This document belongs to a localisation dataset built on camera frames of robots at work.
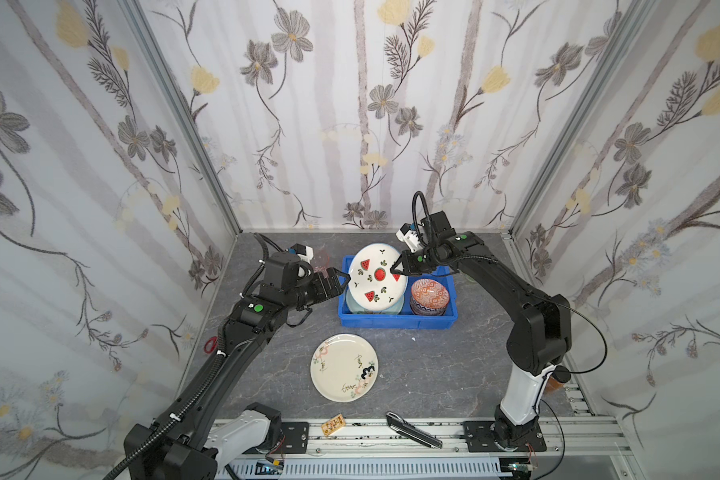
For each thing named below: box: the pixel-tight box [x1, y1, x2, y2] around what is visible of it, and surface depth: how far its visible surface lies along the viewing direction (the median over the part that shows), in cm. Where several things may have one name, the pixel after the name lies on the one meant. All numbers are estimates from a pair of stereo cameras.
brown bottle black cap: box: [546, 365, 571, 392], surface depth 77 cm
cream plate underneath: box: [310, 333, 379, 403], surface depth 87 cm
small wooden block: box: [320, 413, 346, 437], surface depth 77 cm
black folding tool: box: [386, 411, 444, 449], surface depth 76 cm
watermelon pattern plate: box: [349, 243, 409, 313], surface depth 89 cm
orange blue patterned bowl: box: [410, 278, 450, 317], surface depth 93 cm
